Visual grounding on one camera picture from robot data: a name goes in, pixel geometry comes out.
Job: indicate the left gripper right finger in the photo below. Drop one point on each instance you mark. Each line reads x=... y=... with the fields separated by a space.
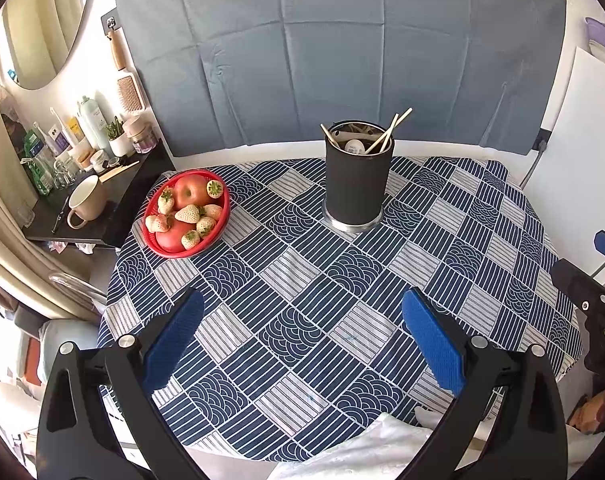
x=528 y=439

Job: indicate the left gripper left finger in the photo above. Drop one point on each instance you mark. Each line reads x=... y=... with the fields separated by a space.
x=98 y=418

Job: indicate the beige chopstick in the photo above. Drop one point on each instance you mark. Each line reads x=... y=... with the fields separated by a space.
x=329 y=136
x=402 y=117
x=382 y=142

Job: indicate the black metal utensil holder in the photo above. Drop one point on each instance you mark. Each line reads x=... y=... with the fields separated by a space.
x=355 y=185

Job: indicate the white spoon yellow handle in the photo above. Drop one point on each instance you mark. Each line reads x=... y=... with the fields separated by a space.
x=354 y=147

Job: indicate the person's right hand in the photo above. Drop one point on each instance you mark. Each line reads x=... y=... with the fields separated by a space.
x=589 y=417

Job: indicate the white foam board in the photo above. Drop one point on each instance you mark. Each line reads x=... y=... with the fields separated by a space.
x=567 y=189

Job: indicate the cream curtain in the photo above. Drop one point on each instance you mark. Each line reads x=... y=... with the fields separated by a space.
x=24 y=267

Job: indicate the red apple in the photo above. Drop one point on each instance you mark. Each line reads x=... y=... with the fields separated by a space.
x=191 y=190
x=170 y=241

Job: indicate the beige mug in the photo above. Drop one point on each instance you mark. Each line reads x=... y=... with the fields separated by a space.
x=86 y=203

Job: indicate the blue patterned tablecloth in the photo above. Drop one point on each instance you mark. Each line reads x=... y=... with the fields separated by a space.
x=302 y=343

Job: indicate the white strawberry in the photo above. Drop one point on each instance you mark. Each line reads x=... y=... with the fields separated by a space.
x=166 y=201
x=188 y=214
x=215 y=189

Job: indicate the red fruit basket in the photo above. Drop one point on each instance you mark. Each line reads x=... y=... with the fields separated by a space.
x=213 y=219

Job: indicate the small potted plant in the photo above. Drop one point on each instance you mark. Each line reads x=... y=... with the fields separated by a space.
x=119 y=142

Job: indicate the pink lidded jar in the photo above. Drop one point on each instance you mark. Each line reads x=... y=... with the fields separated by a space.
x=140 y=133

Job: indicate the white pump bottle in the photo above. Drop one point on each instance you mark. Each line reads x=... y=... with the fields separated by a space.
x=95 y=124

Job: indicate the wooden hair brush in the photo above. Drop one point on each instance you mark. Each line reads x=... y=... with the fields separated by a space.
x=118 y=52

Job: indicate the grey-blue backdrop cloth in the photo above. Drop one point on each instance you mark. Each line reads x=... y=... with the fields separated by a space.
x=226 y=73

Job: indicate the round wall mirror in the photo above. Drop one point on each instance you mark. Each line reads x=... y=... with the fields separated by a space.
x=40 y=36

